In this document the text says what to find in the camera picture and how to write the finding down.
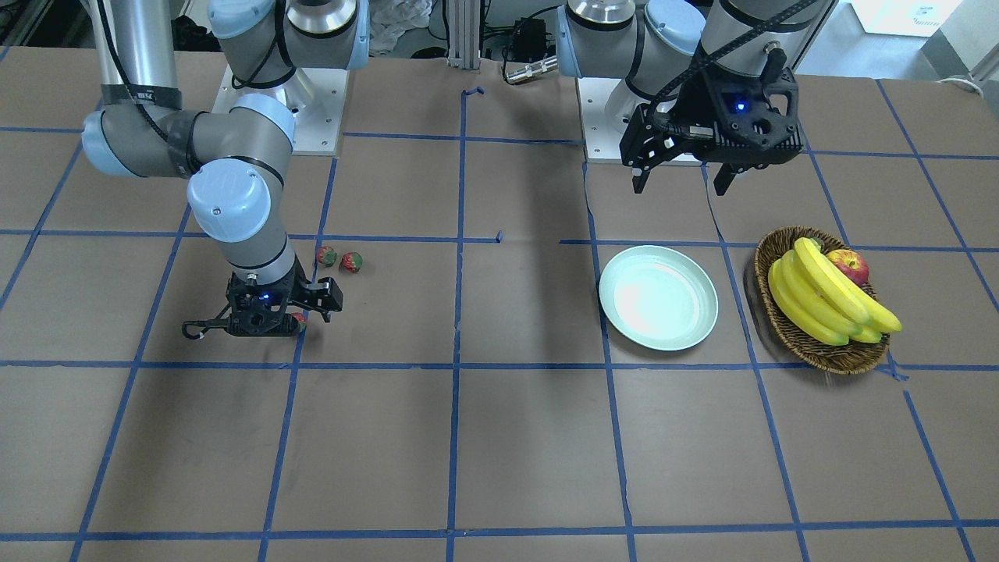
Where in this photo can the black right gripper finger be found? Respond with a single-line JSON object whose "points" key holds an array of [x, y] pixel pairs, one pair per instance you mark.
{"points": [[198, 329], [324, 297]]}

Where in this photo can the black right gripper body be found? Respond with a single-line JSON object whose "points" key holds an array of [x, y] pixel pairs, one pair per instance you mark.
{"points": [[322, 294]]}

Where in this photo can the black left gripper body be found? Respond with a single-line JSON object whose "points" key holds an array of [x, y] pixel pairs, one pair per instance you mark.
{"points": [[697, 101]]}

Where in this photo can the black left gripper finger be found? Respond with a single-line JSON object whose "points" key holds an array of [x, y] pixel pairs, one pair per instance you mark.
{"points": [[646, 155], [725, 177]]}

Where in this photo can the red strawberry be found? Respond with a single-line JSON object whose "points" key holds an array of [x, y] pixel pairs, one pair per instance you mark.
{"points": [[351, 261], [301, 320], [326, 256]]}

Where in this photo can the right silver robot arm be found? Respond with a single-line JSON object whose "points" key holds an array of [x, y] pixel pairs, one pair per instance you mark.
{"points": [[234, 162]]}

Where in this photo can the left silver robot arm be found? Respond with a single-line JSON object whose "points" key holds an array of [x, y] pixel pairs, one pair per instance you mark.
{"points": [[658, 46]]}

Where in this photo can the light green plate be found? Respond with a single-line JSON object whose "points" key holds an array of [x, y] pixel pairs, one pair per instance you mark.
{"points": [[658, 298]]}

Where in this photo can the yellow banana bunch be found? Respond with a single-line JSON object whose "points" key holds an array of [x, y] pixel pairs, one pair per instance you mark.
{"points": [[823, 302]]}

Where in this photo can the red apple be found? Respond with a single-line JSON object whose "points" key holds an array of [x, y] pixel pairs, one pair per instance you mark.
{"points": [[850, 263]]}

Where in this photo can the brown wicker basket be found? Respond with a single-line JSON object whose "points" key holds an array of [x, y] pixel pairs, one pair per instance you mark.
{"points": [[777, 332]]}

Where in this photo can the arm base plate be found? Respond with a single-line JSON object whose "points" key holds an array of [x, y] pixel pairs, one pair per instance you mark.
{"points": [[316, 97], [605, 105]]}

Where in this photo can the aluminium frame post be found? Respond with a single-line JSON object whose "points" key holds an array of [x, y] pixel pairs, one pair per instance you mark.
{"points": [[463, 33]]}

